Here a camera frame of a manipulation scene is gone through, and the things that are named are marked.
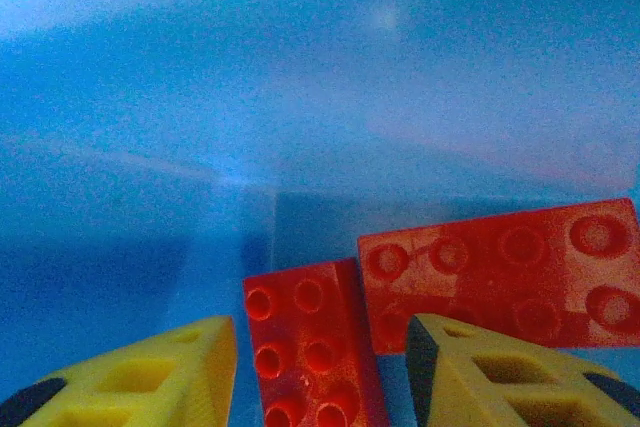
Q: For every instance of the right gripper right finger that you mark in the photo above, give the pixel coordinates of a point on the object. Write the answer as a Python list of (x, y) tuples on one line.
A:
[(500, 387)]

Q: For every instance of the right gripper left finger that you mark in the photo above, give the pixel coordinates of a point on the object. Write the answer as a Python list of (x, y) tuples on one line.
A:
[(140, 382)]

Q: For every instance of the red lego brick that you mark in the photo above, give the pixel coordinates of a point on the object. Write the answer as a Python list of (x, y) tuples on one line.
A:
[(500, 272), (310, 347)]

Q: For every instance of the blue three-compartment bin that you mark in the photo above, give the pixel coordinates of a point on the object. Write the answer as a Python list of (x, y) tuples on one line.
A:
[(200, 97)]

